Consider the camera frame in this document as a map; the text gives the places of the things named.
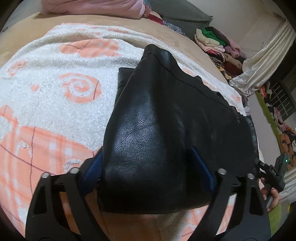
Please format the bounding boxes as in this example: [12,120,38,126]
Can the green sleeve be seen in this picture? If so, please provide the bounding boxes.
[268,202,281,236]

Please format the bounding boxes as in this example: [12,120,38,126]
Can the pile of folded clothes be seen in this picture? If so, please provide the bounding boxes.
[194,27,246,81]

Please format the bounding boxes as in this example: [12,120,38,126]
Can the black leather jacket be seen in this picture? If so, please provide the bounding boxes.
[97,45,258,214]

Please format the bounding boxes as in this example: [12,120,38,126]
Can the person right hand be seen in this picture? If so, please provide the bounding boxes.
[259,178,280,212]

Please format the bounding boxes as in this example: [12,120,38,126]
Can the cream satin curtain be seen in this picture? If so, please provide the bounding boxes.
[229,20,295,96]

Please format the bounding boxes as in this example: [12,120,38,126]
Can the clothes on window sill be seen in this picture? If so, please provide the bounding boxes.
[258,81,295,170]

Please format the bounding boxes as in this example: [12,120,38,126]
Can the grey headboard cushion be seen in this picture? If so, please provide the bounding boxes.
[149,0,213,40]

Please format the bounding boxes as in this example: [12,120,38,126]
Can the black window grille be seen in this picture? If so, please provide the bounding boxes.
[269,81,295,121]

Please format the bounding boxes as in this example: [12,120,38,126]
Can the white pink patterned blanket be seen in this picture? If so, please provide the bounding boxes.
[1,23,244,234]

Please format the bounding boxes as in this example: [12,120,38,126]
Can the pink quilted duvet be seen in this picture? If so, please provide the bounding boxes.
[40,0,152,20]

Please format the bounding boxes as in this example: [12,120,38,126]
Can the green cloth on sill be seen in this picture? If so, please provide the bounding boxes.
[255,91,283,153]

